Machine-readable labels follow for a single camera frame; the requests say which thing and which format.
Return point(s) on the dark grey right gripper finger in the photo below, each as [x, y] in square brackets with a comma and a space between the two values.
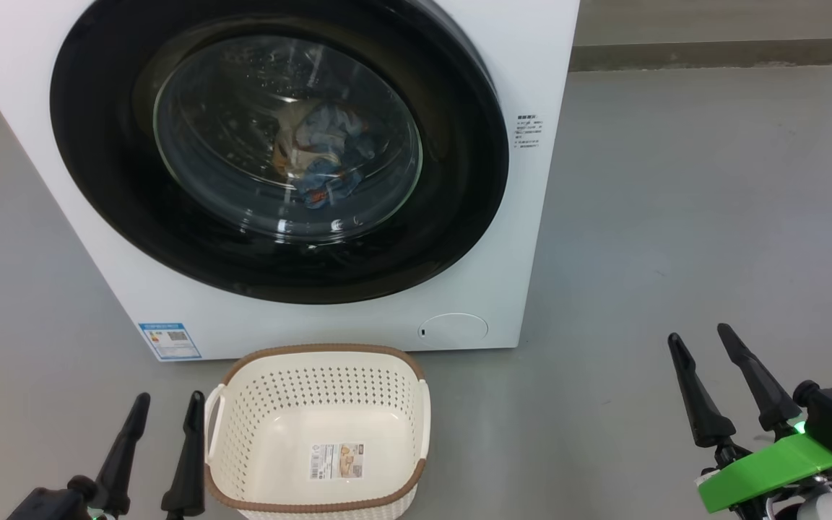
[759, 383]
[698, 408]

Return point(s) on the white front-load washing machine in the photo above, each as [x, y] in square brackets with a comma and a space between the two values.
[517, 253]

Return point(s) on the blue energy label sticker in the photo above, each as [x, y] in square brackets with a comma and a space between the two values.
[169, 341]

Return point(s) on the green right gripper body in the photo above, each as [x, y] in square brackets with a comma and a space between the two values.
[770, 466]

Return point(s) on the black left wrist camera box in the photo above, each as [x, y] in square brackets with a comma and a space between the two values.
[48, 504]

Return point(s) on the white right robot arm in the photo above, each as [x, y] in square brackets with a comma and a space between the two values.
[820, 505]

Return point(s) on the cream perforated basket brown rim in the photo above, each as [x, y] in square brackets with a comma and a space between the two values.
[243, 433]

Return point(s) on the small printed text label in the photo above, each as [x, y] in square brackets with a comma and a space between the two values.
[529, 131]

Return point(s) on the round white filter cover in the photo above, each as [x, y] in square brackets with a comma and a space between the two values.
[453, 328]

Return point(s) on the basket product label sticker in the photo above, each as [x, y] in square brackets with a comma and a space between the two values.
[336, 461]

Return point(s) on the black round glass washer door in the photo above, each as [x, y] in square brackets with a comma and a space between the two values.
[98, 180]

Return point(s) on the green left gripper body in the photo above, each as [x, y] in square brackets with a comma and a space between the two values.
[94, 514]

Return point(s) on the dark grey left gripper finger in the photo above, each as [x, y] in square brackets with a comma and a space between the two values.
[123, 455]
[188, 462]

